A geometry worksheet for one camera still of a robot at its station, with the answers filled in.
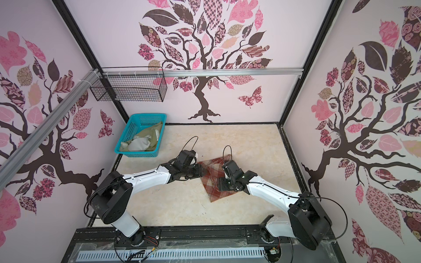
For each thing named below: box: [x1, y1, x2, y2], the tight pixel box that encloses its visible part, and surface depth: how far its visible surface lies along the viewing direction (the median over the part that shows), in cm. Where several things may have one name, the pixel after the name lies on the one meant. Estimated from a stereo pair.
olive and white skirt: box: [119, 121, 163, 152], surface depth 106 cm
